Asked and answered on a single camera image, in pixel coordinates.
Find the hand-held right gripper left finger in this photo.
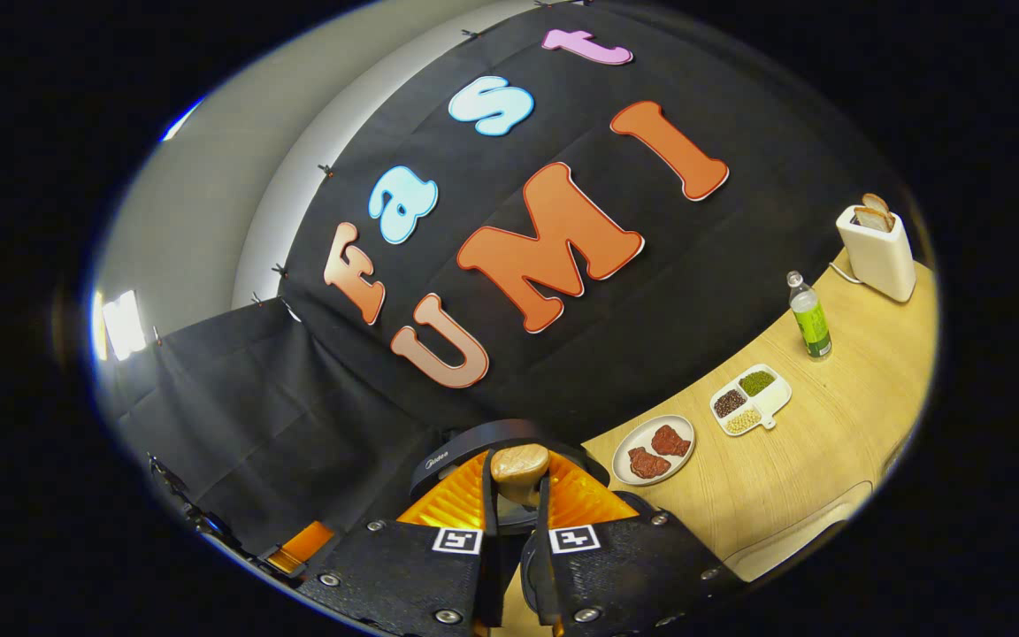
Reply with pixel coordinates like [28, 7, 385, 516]
[297, 449, 503, 637]

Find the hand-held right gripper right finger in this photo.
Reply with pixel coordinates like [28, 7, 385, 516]
[520, 449, 745, 637]

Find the wooden spoon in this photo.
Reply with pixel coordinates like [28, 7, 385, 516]
[490, 444, 551, 507]

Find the black rice cooker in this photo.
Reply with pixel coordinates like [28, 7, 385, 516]
[410, 418, 652, 536]

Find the white round plate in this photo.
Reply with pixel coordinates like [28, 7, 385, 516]
[612, 414, 697, 487]

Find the red meat piece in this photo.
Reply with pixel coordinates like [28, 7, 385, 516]
[651, 425, 693, 458]
[628, 447, 672, 480]

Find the ceiling light panel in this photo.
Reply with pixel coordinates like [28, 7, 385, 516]
[92, 289, 149, 362]

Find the clear glass tray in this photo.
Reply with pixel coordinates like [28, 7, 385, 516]
[724, 480, 875, 583]

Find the black backdrop cloth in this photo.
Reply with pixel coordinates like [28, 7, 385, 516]
[116, 0, 926, 567]

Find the white divided bean dish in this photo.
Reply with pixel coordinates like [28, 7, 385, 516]
[709, 364, 793, 438]

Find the green drink bottle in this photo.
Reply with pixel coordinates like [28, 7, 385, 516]
[785, 271, 833, 361]

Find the white toaster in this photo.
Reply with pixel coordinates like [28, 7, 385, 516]
[835, 205, 917, 303]

